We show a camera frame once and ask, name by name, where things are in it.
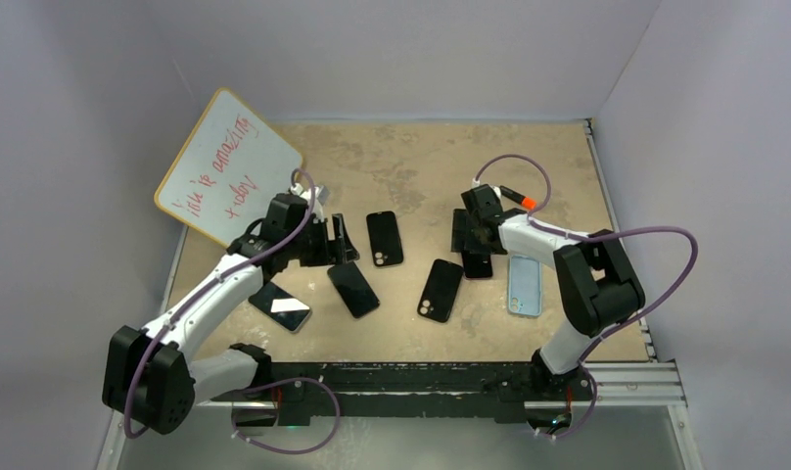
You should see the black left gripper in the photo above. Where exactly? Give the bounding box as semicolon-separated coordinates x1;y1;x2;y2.
287;214;357;268

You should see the purple phone black screen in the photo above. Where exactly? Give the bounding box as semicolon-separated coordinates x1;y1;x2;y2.
460;251;493;280

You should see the black phone case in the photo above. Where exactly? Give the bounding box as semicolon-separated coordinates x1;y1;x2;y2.
416;258;464;323
365;211;404;267

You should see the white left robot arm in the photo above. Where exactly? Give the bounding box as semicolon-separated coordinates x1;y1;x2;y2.
102;193;359;435

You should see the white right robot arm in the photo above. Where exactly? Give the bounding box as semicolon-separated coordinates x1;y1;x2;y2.
461;184;646;399

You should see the black phone centre left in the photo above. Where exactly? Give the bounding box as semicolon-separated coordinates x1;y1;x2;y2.
327;261;380;319

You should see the light blue phone case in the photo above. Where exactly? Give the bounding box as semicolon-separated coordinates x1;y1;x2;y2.
507;255;542;318

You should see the phone with bright reflection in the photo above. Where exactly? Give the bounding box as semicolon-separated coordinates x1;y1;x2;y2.
248;282;312;333

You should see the black marker orange cap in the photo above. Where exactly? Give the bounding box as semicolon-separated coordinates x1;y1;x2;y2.
499;185;536;211

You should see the white whiteboard with red writing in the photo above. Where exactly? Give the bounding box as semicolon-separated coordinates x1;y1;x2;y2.
154;87;303;246

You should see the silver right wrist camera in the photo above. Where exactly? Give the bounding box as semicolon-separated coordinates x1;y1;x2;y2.
471;181;502;199

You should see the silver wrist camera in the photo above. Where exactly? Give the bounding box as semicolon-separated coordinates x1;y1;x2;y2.
315;185;330;206
471;181;502;199

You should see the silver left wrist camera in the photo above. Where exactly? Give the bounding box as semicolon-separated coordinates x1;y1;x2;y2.
315;185;330;206

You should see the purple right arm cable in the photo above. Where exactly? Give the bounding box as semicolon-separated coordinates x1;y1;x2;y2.
474;153;700;443

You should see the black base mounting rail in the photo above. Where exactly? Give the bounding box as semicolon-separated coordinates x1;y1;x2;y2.
223;361;592;426

